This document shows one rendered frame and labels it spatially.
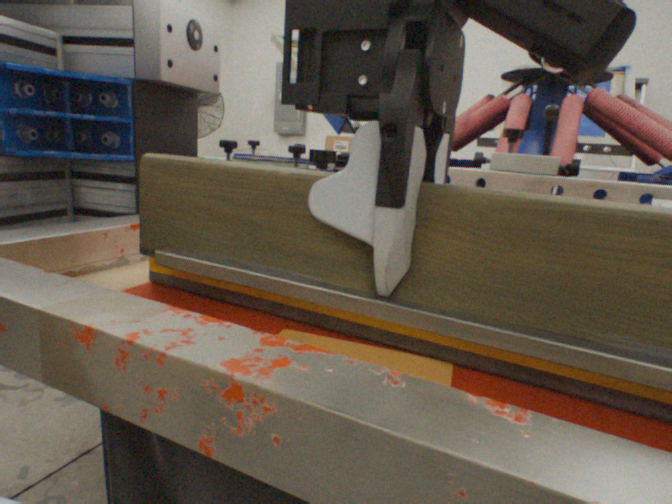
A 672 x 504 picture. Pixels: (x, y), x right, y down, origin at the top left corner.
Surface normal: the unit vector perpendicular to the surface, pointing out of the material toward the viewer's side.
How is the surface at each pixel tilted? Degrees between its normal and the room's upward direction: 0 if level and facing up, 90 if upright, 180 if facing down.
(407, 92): 72
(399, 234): 107
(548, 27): 89
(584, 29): 89
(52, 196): 90
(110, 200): 90
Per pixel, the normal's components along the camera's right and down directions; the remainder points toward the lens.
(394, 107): -0.43, 0.02
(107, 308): 0.07, -0.97
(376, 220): -0.45, 0.40
